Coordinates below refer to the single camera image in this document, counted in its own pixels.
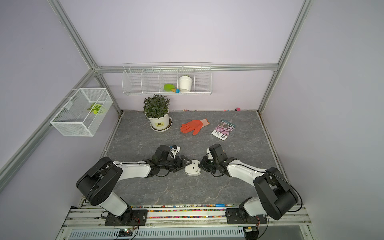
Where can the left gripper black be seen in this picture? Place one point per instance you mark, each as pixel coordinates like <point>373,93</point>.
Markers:
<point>180,164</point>

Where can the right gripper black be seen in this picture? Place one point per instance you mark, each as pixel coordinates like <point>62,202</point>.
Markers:
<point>202,164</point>

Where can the white alarm device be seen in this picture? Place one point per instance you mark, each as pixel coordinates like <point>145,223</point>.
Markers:
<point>193,169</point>

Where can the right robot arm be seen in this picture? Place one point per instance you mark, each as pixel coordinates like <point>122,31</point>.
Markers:
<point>275,196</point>

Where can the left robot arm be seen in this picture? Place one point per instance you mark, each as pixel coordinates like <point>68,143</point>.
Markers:
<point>98,183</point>

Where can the flower seed packet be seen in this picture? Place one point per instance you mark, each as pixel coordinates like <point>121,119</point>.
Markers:
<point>223,130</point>

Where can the red orange work glove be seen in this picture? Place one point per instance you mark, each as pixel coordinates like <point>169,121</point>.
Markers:
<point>194,126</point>

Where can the potted green plant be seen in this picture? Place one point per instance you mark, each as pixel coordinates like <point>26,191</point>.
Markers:
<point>156,109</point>

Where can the green toy shovel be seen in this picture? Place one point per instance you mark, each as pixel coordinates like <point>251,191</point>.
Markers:
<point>171,88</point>

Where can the small white pot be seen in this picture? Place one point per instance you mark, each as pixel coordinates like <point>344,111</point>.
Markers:
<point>185,84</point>

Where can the green circuit board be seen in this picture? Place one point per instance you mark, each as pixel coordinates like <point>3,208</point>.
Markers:
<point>125,233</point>

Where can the green leaf toy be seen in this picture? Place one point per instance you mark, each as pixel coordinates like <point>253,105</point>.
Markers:
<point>96,109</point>

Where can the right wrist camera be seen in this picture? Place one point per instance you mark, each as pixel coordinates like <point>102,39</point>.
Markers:
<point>209,155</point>

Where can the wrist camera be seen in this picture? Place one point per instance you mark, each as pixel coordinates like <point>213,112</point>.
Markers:
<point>209,155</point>
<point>175,149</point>

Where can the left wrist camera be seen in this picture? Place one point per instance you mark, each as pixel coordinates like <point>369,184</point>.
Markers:
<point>175,149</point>

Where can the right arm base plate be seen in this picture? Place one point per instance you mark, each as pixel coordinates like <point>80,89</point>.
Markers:
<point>238,216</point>

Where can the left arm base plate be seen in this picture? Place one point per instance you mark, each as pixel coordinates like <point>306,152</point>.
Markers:
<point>128,218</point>

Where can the white wire wall shelf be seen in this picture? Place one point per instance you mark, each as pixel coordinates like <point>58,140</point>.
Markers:
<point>150,78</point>

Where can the white wire basket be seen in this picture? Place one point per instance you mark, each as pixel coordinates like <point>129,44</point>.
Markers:
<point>73,119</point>

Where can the aluminium mounting rail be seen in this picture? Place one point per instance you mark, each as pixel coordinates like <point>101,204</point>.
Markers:
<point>179,217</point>

